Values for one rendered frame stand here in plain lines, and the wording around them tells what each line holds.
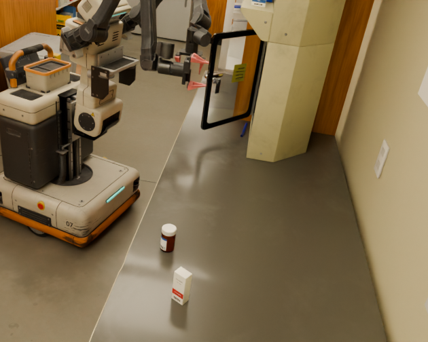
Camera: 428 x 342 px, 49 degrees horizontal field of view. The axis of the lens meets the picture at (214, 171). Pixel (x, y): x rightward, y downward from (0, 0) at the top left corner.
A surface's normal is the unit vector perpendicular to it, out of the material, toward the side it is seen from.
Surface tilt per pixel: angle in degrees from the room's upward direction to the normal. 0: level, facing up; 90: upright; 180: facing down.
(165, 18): 90
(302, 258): 0
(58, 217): 90
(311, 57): 90
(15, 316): 0
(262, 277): 0
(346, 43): 90
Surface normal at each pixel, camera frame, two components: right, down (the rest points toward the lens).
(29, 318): 0.13, -0.85
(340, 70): -0.11, 0.49
